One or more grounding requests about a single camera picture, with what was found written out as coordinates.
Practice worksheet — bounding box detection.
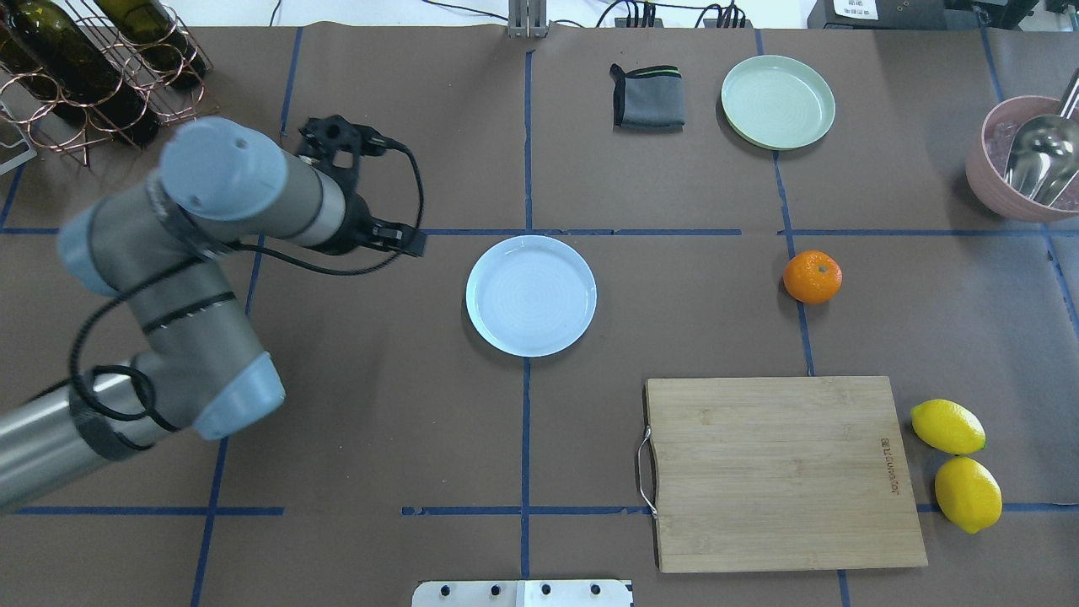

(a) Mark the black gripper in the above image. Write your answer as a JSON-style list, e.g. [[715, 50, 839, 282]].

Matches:
[[325, 192, 427, 257]]

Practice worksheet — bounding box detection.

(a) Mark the light blue plate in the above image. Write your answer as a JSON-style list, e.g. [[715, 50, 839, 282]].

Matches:
[[464, 235, 599, 357]]

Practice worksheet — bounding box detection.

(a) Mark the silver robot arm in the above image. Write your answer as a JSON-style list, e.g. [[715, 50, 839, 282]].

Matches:
[[3, 115, 427, 513]]

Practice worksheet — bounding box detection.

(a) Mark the light green plate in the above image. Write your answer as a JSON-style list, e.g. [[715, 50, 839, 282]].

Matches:
[[720, 55, 837, 151]]

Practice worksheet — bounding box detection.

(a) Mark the folded grey cloth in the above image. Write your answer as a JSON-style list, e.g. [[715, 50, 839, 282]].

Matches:
[[609, 64, 685, 132]]

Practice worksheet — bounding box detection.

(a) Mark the dark wine bottle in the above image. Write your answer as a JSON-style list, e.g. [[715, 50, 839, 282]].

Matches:
[[95, 1, 206, 91], [3, 1, 159, 148]]

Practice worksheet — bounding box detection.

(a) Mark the orange mandarin fruit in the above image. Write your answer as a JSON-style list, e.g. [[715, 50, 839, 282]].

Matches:
[[782, 250, 844, 306]]

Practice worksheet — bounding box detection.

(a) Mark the wooden cutting board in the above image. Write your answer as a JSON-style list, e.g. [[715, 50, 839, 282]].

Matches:
[[642, 376, 928, 575]]

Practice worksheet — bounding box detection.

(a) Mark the black computer box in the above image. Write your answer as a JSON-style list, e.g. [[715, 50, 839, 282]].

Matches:
[[806, 1, 981, 30]]

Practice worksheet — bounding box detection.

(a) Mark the yellow lemon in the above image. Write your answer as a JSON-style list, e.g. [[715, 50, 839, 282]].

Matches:
[[933, 456, 1003, 534], [910, 399, 987, 456]]

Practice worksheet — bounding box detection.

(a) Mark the pink bowl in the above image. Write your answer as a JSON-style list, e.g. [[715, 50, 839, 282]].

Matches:
[[964, 94, 1079, 224]]

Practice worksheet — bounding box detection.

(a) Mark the metal scoop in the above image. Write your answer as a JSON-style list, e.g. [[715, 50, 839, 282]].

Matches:
[[1003, 72, 1078, 207]]

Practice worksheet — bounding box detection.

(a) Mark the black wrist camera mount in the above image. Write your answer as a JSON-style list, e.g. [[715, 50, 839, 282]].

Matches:
[[296, 115, 396, 195]]

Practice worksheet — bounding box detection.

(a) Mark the aluminium frame post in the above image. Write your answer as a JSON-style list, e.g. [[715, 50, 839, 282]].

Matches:
[[507, 0, 550, 39]]

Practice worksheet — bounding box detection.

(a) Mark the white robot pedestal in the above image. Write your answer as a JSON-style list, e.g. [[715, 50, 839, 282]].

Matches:
[[411, 579, 636, 606]]

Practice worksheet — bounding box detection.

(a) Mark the copper wire bottle rack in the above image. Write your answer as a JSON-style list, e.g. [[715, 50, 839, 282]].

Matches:
[[3, 1, 219, 165]]

